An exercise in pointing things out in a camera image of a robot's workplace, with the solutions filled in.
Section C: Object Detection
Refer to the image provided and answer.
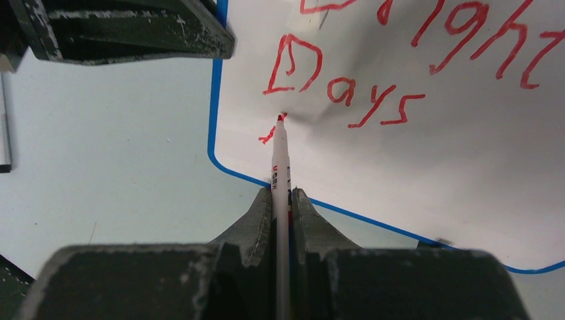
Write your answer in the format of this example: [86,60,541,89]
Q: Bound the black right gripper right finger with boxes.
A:
[292,188,529,319]

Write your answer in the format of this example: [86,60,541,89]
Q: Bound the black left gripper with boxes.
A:
[1,0,235,73]

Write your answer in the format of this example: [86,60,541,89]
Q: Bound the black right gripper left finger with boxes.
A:
[17,188,272,319]

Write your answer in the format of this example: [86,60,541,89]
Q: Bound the red whiteboard marker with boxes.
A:
[271,113,291,319]

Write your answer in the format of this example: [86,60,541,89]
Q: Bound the black right whiteboard stand foot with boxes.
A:
[416,238,452,250]

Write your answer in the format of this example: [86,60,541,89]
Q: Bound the black whiteboard marker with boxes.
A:
[0,77,12,173]

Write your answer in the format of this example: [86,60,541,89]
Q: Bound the white blue-framed whiteboard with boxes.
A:
[209,1,564,273]

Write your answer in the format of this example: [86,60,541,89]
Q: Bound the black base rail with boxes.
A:
[1,256,35,319]

